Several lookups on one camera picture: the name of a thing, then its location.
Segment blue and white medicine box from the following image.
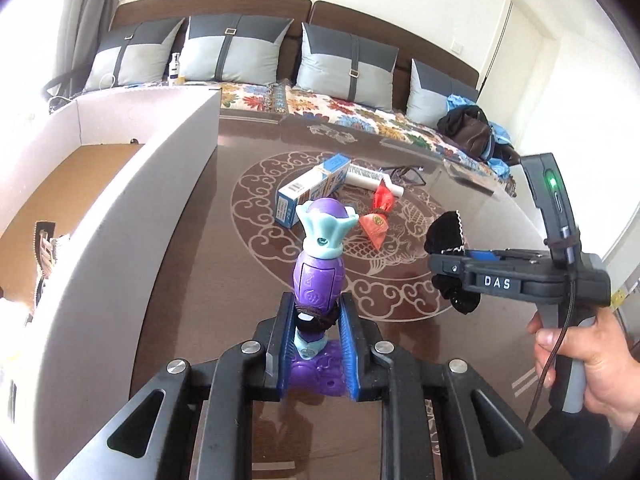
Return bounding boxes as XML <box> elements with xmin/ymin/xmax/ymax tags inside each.
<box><xmin>274</xmin><ymin>154</ymin><xmax>353</xmax><ymax>229</ymax></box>

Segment black cable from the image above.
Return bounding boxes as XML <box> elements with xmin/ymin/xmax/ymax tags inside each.
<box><xmin>522</xmin><ymin>227</ymin><xmax>577</xmax><ymax>429</ymax></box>

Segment white paper roll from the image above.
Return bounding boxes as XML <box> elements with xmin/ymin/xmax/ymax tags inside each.
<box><xmin>345</xmin><ymin>162</ymin><xmax>405</xmax><ymax>200</ymax></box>

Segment dark wooden armrest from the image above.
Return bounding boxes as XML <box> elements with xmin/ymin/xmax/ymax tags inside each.
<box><xmin>43</xmin><ymin>67</ymin><xmax>91</xmax><ymax>101</ymax></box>

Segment grey two-tone pillow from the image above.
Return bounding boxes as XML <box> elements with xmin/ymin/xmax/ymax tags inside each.
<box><xmin>294</xmin><ymin>22</ymin><xmax>400</xmax><ymax>106</ymax></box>
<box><xmin>82</xmin><ymin>17</ymin><xmax>186</xmax><ymax>94</ymax></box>
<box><xmin>405</xmin><ymin>58</ymin><xmax>479</xmax><ymax>129</ymax></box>
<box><xmin>178</xmin><ymin>13</ymin><xmax>295</xmax><ymax>84</ymax></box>

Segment white door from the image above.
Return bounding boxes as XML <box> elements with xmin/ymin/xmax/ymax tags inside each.
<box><xmin>479</xmin><ymin>0</ymin><xmax>547</xmax><ymax>152</ymax></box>

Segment dark brown bag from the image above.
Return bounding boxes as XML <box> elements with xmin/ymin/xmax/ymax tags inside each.
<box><xmin>437</xmin><ymin>104</ymin><xmax>494</xmax><ymax>161</ymax></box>

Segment floral blanket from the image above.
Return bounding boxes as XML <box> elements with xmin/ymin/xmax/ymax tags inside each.
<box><xmin>70</xmin><ymin>78</ymin><xmax>517</xmax><ymax>196</ymax></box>

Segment dark brown hair tie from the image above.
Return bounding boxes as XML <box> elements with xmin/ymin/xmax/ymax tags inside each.
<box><xmin>293</xmin><ymin>304</ymin><xmax>337</xmax><ymax>334</ymax></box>

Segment person's right hand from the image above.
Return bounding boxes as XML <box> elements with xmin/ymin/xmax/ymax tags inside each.
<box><xmin>527</xmin><ymin>304</ymin><xmax>640</xmax><ymax>434</ymax></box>

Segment white cardboard box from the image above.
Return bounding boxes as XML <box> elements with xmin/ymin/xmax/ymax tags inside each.
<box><xmin>0</xmin><ymin>85</ymin><xmax>223</xmax><ymax>461</ymax></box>

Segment black scrunchie with white trim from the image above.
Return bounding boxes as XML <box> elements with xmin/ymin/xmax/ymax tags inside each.
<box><xmin>423</xmin><ymin>208</ymin><xmax>484</xmax><ymax>316</ymax></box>

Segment purple plastic toy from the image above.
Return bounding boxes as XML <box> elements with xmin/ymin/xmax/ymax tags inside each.
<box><xmin>291</xmin><ymin>198</ymin><xmax>359</xmax><ymax>399</ymax></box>

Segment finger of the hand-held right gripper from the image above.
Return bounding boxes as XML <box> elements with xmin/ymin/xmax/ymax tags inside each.
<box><xmin>428</xmin><ymin>252</ymin><xmax>551</xmax><ymax>301</ymax></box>
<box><xmin>470</xmin><ymin>247</ymin><xmax>551</xmax><ymax>264</ymax></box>

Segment grey curtain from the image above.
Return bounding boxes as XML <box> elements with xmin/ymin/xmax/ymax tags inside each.
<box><xmin>46</xmin><ymin>0</ymin><xmax>134</xmax><ymax>87</ymax></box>

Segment rhinestone bow hair clip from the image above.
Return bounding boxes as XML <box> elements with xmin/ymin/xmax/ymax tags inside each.
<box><xmin>32</xmin><ymin>220</ymin><xmax>57</xmax><ymax>281</ymax></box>

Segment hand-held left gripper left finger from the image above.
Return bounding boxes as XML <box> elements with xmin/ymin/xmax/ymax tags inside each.
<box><xmin>80</xmin><ymin>291</ymin><xmax>297</xmax><ymax>480</ymax></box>

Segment red candy packet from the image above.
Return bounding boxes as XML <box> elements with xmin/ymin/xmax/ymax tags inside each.
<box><xmin>358</xmin><ymin>177</ymin><xmax>399</xmax><ymax>250</ymax></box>

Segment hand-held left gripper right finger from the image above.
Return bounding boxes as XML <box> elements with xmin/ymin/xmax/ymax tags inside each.
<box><xmin>341</xmin><ymin>292</ymin><xmax>571</xmax><ymax>480</ymax></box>

